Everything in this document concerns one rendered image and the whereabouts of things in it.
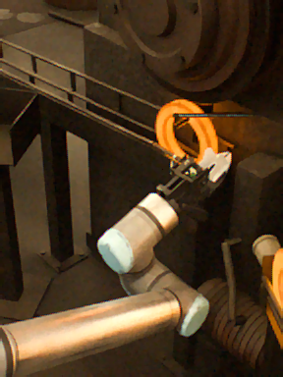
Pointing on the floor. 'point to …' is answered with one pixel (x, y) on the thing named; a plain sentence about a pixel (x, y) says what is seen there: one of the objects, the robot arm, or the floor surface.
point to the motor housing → (210, 343)
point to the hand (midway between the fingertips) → (226, 158)
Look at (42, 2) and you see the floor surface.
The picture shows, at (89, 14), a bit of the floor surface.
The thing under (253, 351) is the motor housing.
